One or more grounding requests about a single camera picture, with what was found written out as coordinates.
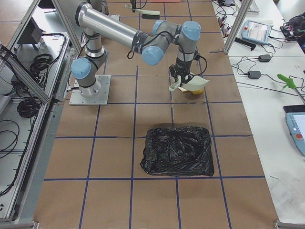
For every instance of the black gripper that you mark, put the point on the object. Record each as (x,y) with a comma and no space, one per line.
(132,4)
(183,70)

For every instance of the pale green hand brush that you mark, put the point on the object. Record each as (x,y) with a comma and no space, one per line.
(146,14)

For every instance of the pale green dustpan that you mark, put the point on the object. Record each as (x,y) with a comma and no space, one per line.
(196,83)

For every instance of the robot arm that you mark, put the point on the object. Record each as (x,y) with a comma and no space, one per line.
(101,5)
(152,48)

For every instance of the black bag lined bin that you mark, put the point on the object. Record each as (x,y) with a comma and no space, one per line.
(183,151)

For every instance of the large bread slice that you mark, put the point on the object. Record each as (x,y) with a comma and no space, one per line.
(183,90)

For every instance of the yellow potato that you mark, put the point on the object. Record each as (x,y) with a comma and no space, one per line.
(198,92)

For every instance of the near black power adapter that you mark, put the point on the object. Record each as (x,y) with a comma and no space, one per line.
(254,74)

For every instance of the black power adapter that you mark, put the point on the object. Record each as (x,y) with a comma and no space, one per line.
(254,74)
(264,58)

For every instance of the black bar tool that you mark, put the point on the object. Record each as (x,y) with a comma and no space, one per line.
(244,42)

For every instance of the far black power adapter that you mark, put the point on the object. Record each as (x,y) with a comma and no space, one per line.
(264,58)

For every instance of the far teach pendant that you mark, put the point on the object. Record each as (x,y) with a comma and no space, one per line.
(256,32)

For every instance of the teach pendant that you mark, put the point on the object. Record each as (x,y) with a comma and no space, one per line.
(256,32)
(295,120)

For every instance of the near teach pendant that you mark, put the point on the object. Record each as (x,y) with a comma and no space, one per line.
(295,120)

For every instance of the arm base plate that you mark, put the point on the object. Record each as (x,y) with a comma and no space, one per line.
(115,16)
(96,95)

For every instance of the aluminium frame post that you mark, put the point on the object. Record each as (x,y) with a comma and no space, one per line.
(236,25)

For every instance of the green handled grabber tool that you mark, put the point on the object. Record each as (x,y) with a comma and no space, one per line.
(290,84)

